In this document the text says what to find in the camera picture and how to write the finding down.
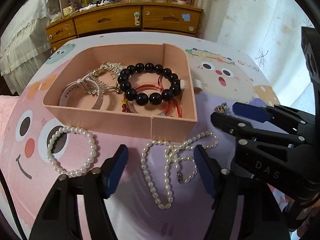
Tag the clear plastic bag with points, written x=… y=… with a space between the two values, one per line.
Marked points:
x=56 y=12

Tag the grey metal earring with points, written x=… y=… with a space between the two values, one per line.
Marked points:
x=221 y=108

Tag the white lace cover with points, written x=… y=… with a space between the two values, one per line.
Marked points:
x=20 y=42

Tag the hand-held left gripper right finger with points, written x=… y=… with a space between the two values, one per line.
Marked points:
x=205 y=170

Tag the rhinestone hair comb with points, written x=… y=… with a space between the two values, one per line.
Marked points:
x=110 y=67

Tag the blue sticker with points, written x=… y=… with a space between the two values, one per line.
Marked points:
x=186 y=17

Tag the pink storage box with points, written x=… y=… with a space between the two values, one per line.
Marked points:
x=170 y=128

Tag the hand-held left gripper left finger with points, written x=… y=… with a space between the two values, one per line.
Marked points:
x=116 y=170

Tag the white crumpled tissue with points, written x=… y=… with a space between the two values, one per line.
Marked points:
x=93 y=5

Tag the wooden desk with drawers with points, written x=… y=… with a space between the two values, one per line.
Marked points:
x=107 y=21

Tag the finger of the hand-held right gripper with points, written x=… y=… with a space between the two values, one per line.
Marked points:
x=230 y=125
x=250 y=111

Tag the cartoon printed tablecloth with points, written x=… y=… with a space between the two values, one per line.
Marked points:
x=27 y=202

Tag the pink quilt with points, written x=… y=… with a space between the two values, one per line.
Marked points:
x=6 y=115

